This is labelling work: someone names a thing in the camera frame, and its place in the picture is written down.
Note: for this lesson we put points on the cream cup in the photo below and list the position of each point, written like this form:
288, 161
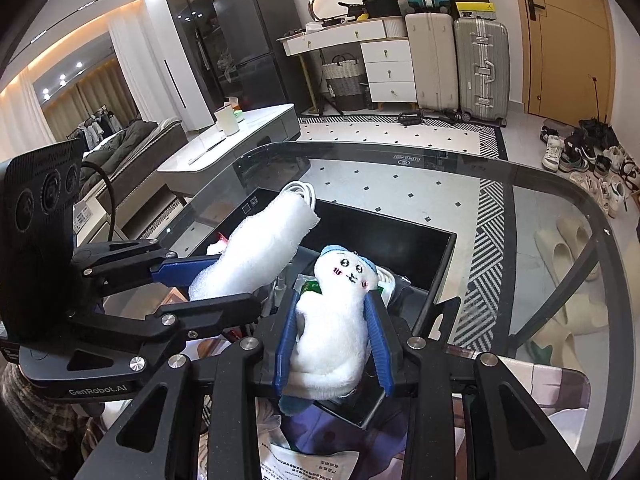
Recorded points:
226, 121

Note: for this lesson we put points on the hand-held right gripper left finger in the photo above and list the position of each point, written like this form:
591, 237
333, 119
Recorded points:
284, 350

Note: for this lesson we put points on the black and white rug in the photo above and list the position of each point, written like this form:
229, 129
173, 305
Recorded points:
395, 135

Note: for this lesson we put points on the clothes rack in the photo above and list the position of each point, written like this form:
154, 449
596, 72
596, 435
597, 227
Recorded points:
97, 125

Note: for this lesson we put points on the printed blanket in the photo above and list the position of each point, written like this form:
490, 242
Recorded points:
540, 390

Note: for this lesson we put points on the white wardrobe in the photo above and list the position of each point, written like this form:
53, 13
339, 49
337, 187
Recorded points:
167, 50

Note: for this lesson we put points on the white plush doll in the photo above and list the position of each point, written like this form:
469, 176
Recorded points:
327, 335

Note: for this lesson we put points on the white paper packet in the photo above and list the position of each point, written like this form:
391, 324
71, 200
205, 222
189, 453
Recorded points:
310, 465

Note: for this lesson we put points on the black refrigerator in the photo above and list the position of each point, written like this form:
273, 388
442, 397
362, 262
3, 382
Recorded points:
260, 40

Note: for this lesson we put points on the bed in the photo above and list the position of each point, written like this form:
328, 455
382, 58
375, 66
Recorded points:
160, 140

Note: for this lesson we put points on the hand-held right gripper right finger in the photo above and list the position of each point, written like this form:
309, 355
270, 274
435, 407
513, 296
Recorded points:
382, 355

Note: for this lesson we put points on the silver suitcase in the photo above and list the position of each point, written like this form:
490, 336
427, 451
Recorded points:
481, 70

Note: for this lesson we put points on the pile of shoes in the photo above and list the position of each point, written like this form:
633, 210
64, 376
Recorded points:
595, 165

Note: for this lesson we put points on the white coffee table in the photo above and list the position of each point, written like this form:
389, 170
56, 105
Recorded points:
250, 130

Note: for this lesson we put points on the woven basket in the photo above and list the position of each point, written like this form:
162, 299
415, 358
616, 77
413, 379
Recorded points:
344, 85

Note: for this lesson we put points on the dark coat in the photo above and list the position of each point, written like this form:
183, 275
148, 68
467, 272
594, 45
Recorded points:
122, 145

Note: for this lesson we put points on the cream suitcase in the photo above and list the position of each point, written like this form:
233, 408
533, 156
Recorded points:
432, 60

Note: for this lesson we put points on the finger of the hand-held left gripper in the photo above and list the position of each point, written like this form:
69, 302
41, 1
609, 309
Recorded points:
210, 313
175, 270

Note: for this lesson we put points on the black bag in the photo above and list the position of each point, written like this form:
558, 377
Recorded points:
381, 6

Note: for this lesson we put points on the white curtain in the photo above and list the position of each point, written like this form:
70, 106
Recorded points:
135, 70

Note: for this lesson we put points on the person's left forearm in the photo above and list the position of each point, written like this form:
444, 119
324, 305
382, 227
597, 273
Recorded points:
30, 415

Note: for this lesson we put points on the white vanity desk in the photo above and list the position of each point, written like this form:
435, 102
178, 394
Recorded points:
387, 70

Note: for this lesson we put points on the wooden door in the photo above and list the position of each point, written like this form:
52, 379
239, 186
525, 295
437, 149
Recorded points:
570, 35

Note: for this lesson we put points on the black storage box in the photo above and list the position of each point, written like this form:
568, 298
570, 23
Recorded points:
400, 250

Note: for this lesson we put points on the oval mirror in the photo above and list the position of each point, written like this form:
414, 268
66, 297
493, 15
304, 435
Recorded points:
335, 0

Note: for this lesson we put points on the white foam roll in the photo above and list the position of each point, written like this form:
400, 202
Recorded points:
255, 245

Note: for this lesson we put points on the purple cloth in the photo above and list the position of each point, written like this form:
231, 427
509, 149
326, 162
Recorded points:
340, 435

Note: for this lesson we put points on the black umbrella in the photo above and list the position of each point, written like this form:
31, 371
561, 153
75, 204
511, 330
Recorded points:
599, 127

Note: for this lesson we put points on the dark glass cabinet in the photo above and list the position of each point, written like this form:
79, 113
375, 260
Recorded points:
197, 40

